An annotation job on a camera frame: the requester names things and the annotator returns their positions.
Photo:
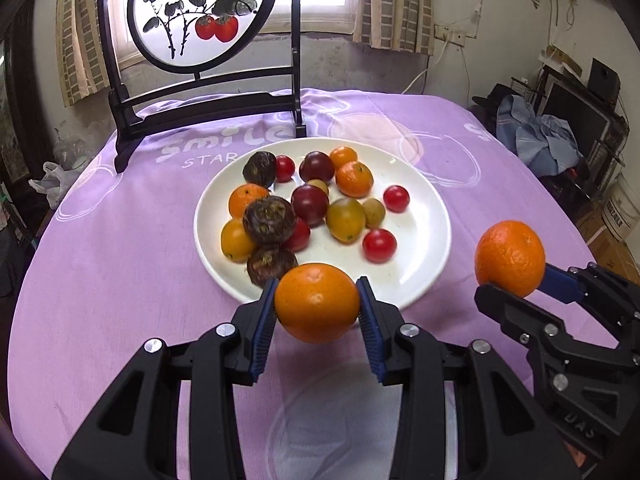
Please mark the small green-yellow fruit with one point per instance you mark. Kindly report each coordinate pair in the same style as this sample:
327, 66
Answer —
373, 211
320, 186

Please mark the white plastic bucket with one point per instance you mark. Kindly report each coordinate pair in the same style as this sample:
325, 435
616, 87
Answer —
620, 205

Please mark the white plastic bag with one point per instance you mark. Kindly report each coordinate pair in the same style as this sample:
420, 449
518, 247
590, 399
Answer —
55, 180

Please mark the dark wooden round painted screen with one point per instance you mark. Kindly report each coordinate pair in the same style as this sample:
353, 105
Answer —
200, 10

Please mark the wall power socket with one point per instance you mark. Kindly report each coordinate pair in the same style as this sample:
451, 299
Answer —
450, 35

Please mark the large dark brown water chestnut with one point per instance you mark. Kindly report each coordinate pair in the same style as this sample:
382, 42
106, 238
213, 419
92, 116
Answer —
267, 262

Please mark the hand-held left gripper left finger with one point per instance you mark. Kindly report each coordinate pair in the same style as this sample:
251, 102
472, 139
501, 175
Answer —
262, 345

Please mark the white oval plate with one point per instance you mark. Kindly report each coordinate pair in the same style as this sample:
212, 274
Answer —
425, 235

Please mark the smooth orange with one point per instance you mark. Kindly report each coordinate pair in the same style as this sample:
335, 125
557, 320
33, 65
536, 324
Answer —
317, 300

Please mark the black hat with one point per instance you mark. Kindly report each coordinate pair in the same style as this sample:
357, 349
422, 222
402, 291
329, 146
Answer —
492, 100

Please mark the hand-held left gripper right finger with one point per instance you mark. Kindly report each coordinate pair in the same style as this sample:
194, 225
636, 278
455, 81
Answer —
372, 345

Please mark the large mandarin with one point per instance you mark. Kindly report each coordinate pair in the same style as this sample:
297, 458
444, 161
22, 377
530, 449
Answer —
510, 257

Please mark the beige checked curtain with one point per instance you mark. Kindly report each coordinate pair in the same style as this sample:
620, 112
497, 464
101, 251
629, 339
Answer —
75, 35
395, 10

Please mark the blue cloth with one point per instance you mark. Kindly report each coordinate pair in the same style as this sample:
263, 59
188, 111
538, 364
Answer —
540, 140

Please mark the black monitor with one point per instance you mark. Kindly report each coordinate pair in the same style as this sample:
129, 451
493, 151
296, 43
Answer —
575, 115

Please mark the black speaker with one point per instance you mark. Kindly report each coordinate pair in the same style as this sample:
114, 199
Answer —
602, 80

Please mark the small mandarin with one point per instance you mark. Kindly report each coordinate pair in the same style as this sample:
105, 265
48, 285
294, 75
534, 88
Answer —
245, 199
354, 179
343, 155

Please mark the purple tablecloth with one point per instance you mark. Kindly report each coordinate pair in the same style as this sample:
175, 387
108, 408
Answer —
125, 260

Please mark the dark purple tomato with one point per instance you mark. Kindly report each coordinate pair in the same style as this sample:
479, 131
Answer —
310, 204
316, 166

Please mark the red cherry tomato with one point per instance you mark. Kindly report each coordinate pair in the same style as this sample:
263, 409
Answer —
285, 168
396, 198
379, 245
301, 236

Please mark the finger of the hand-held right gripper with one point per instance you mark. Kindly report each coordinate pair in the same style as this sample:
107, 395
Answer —
515, 312
560, 284

